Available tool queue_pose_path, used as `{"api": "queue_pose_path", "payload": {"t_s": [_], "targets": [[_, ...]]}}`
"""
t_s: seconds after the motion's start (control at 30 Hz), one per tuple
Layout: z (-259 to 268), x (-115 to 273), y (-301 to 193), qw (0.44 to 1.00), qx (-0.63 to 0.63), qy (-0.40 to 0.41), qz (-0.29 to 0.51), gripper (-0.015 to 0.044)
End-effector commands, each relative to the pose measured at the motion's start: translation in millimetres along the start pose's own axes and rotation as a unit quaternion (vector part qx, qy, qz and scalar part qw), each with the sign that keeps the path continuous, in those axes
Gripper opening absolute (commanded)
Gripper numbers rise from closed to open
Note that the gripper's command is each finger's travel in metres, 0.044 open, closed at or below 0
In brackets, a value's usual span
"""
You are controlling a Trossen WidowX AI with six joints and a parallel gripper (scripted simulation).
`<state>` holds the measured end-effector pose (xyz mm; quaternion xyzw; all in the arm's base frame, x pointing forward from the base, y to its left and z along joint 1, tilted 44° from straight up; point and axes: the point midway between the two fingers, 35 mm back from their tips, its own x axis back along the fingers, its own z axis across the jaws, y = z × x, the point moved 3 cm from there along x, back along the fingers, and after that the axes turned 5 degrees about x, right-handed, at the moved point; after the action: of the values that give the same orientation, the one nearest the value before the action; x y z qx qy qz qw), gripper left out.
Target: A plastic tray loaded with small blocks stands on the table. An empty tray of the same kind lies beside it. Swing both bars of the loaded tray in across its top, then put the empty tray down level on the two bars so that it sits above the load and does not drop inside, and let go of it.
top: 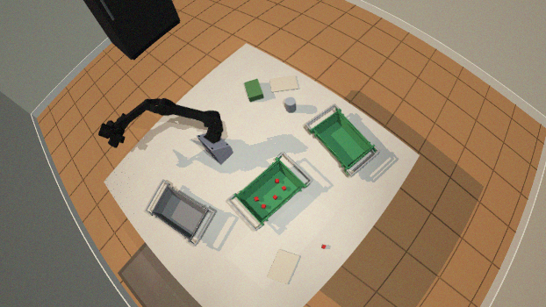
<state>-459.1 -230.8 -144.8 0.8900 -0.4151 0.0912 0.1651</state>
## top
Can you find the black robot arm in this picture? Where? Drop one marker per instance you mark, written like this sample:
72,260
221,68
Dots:
165,107

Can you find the grey cylinder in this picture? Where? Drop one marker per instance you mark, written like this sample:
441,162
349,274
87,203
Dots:
290,104

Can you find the green rectangular block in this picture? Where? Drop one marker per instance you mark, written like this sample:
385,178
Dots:
253,89

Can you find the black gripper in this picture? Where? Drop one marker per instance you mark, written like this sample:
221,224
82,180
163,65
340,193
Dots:
110,142

